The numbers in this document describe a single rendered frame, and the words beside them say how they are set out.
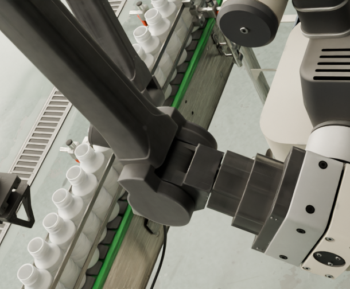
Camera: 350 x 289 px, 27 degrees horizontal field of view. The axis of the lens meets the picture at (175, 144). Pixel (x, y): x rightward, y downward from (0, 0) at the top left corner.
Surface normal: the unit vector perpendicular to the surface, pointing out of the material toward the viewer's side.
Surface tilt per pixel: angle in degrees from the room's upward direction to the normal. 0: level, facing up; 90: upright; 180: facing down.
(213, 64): 90
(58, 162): 0
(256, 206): 52
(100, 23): 68
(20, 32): 89
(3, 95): 0
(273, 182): 30
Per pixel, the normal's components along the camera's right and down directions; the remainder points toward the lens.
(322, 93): -0.49, 0.37
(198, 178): 0.11, -0.49
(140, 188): -0.33, 0.80
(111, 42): -0.22, 0.51
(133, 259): 0.86, 0.05
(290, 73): -0.38, -0.58
